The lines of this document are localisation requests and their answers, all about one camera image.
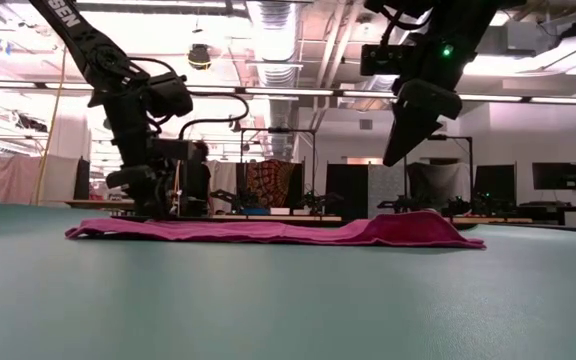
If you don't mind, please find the long ceiling light rail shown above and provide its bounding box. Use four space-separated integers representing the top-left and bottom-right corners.
0 78 576 106

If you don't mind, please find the yellow cable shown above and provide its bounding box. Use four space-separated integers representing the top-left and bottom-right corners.
34 47 68 206

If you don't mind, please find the black ceiling dome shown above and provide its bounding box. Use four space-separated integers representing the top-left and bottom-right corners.
187 43 213 71

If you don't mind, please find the wooden background table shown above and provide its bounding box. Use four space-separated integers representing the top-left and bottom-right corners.
211 214 344 223
450 216 534 225

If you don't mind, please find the silver ventilation duct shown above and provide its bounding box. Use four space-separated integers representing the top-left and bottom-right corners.
245 0 302 161

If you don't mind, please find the black left camera cable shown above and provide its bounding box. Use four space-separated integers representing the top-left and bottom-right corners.
177 90 251 141

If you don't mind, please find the grey draped cloth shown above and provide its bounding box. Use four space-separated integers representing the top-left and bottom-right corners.
406 162 472 206

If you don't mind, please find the black background rig frame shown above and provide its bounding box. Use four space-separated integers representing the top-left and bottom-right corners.
240 127 318 211

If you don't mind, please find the magenta towel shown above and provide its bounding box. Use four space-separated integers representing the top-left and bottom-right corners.
64 209 487 250

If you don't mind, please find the green table mat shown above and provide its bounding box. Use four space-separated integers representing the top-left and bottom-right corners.
0 202 576 360

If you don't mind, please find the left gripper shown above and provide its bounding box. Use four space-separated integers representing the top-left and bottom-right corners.
106 162 177 219

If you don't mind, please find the pink curtain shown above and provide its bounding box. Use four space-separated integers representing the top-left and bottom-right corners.
0 153 80 206

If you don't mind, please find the person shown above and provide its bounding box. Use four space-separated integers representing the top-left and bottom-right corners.
182 141 213 217

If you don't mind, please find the black partition panel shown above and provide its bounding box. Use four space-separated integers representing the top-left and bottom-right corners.
72 158 92 201
325 163 369 221

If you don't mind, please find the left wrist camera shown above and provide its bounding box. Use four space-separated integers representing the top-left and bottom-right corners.
148 138 195 164

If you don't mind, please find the black background desk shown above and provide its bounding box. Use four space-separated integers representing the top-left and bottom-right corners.
517 201 576 226

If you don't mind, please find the orange patterned tapestry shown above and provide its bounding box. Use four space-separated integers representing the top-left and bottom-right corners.
245 159 297 209

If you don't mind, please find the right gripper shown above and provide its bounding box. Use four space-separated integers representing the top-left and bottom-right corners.
382 78 464 168

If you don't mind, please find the black computer monitor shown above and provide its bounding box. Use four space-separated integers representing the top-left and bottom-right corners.
473 163 517 204
531 161 576 191

